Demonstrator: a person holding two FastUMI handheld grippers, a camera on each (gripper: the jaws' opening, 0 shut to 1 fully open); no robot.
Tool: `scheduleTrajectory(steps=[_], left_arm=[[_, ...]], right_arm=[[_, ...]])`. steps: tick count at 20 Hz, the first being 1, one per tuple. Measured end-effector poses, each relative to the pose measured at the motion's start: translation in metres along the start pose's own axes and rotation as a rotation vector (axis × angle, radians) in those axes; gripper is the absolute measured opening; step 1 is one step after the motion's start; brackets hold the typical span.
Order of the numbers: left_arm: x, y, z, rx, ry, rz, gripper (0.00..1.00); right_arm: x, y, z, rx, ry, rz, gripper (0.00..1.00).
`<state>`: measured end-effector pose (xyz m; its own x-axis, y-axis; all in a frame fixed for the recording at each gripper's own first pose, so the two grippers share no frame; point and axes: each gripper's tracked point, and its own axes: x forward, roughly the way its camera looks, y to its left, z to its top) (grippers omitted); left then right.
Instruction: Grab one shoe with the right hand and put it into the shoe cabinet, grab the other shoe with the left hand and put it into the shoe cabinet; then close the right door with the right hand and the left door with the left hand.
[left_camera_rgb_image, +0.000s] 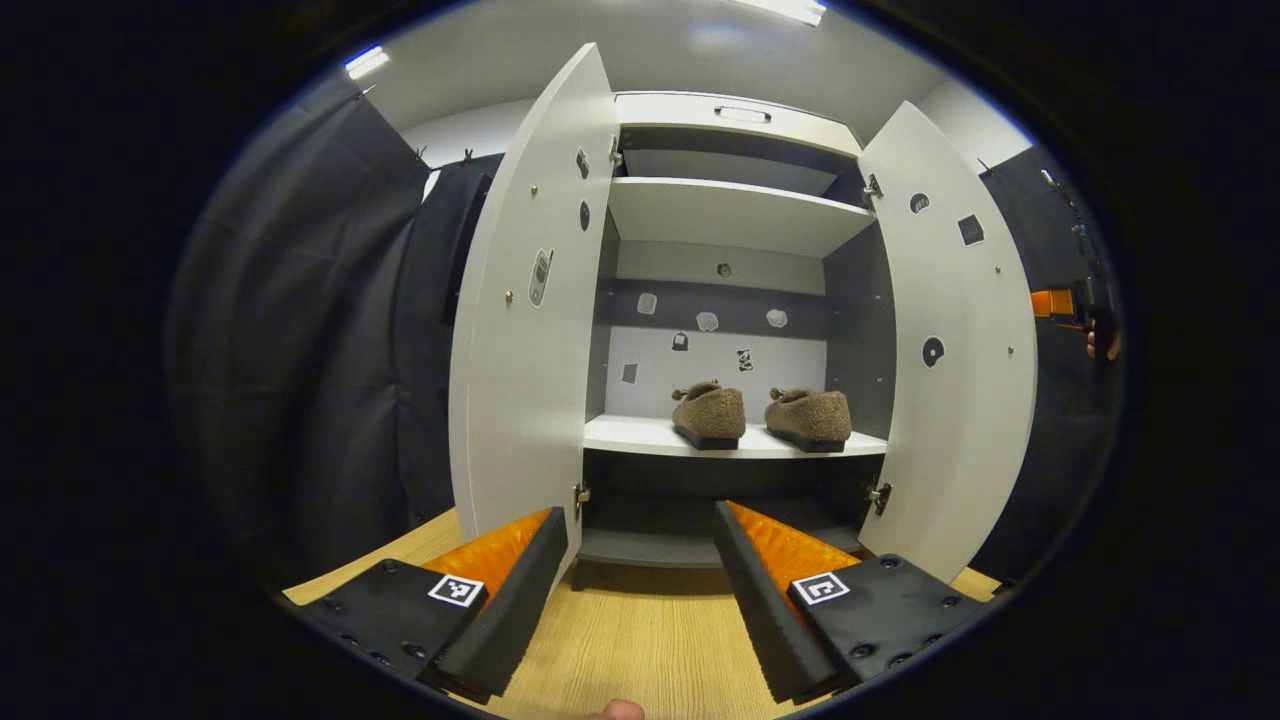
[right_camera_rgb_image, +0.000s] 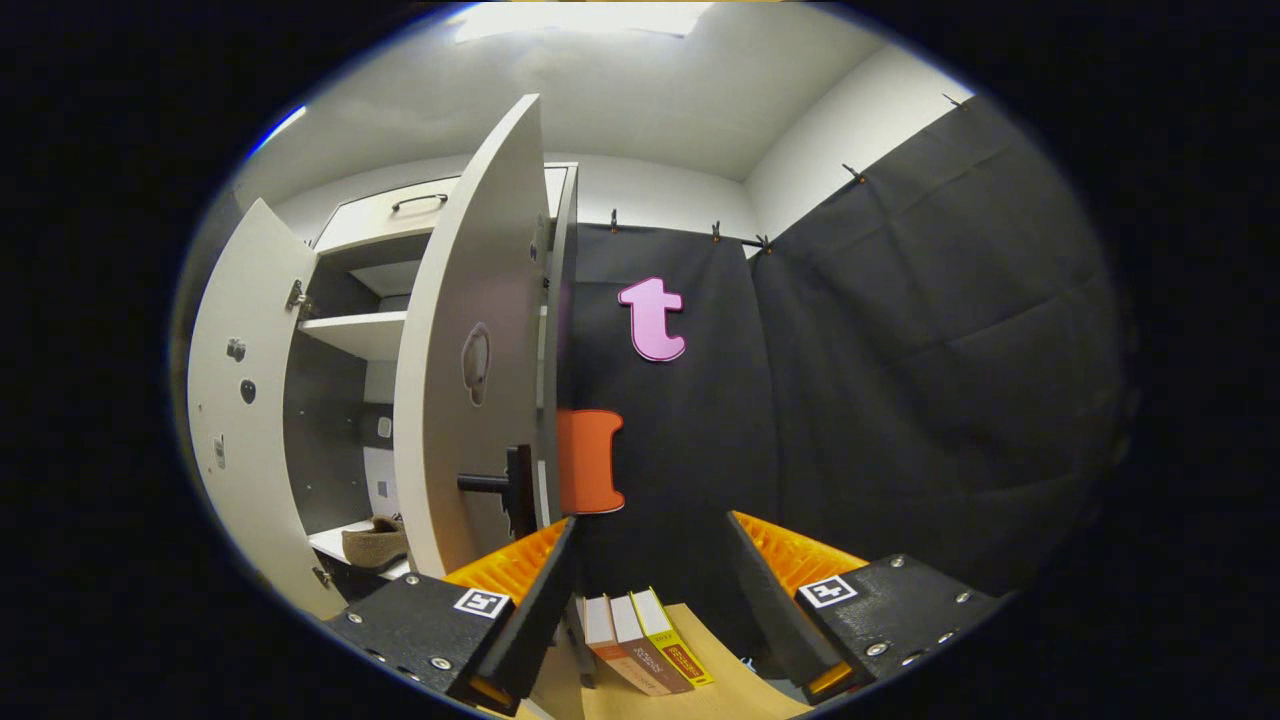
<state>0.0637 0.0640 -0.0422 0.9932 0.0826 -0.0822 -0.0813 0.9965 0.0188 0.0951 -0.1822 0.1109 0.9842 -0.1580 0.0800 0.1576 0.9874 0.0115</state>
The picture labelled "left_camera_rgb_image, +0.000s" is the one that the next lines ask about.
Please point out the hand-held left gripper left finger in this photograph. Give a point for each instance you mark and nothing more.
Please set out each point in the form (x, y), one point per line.
(510, 610)

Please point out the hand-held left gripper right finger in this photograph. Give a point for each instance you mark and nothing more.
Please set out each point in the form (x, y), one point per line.
(760, 620)

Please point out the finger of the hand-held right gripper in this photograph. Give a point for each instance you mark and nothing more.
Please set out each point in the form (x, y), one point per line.
(1050, 303)

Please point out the white cabinet door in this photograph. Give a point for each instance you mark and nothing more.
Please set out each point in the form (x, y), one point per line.
(960, 450)
(520, 350)

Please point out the brown fuzzy shoe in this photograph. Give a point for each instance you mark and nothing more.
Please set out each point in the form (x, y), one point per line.
(815, 415)
(712, 412)

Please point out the white shoe cabinet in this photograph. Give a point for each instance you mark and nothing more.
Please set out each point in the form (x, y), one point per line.
(720, 350)

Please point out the white cabinet drawer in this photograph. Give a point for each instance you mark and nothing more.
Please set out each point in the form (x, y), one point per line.
(660, 115)

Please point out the black backdrop cloth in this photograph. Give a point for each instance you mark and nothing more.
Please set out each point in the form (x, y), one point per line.
(300, 350)
(1060, 450)

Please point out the long ceiling light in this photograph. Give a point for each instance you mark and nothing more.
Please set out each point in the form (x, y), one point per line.
(790, 8)

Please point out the small ceiling light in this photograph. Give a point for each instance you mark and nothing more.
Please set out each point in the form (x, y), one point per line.
(366, 62)

